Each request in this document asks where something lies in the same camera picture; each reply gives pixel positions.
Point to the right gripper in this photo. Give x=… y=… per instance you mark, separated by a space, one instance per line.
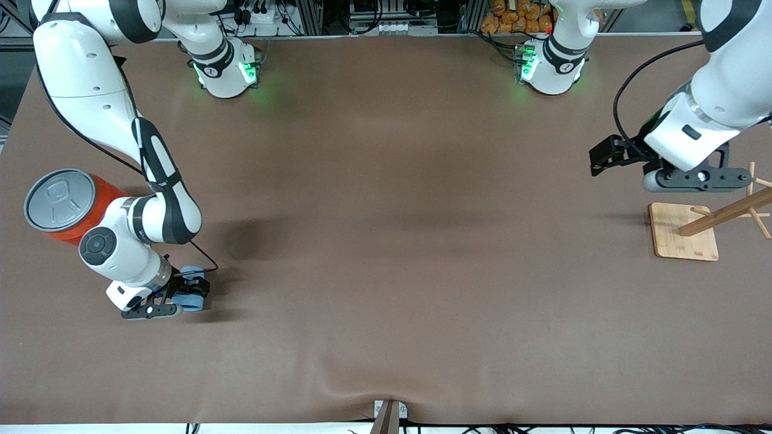
x=175 y=285

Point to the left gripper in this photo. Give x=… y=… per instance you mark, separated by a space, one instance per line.
x=634 y=154

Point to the blue plastic cup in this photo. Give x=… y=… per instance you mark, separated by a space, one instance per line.
x=192 y=303

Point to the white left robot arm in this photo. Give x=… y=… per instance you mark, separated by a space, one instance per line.
x=736 y=72

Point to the wooden cup rack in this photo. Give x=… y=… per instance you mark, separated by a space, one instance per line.
x=681 y=238

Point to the orange can with grey lid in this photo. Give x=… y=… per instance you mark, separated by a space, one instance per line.
x=54 y=199

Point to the bag of orange snacks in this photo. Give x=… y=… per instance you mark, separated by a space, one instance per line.
x=512 y=21

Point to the brown table cloth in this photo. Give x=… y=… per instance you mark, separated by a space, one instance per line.
x=386 y=241

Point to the white power strip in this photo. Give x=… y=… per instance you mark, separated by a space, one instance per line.
x=259 y=17

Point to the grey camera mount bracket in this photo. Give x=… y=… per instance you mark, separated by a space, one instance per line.
x=386 y=422

